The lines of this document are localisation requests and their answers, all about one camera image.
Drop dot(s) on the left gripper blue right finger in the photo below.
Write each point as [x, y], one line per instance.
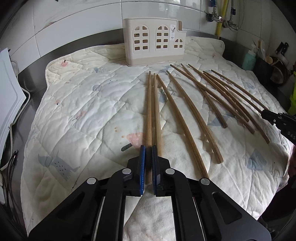
[156, 174]

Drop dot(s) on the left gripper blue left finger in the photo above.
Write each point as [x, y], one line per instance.
[141, 169]

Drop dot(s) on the wooden chopstick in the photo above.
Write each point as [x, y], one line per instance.
[241, 88]
[199, 120]
[192, 145]
[233, 90]
[236, 100]
[221, 91]
[220, 100]
[210, 101]
[158, 130]
[148, 132]

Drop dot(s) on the black utensil container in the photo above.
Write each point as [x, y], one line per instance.
[275, 73]

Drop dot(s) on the wooden spoon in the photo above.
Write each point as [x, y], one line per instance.
[269, 60]

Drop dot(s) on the cream quilted mat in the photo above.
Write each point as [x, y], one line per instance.
[93, 117]

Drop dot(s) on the teal spray bottle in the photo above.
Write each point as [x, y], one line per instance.
[250, 58]

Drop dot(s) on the white rice paddle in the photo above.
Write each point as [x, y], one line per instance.
[262, 48]

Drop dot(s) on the yellow gas pipe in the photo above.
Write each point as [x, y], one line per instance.
[223, 15]

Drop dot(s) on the cream house-shaped utensil holder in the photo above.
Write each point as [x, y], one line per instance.
[153, 40]

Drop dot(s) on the metal angle valve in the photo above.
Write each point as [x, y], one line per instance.
[229, 23]

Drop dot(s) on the metal water valve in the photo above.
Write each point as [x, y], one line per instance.
[213, 16]

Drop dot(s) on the white microwave oven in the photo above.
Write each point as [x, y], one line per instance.
[11, 96]

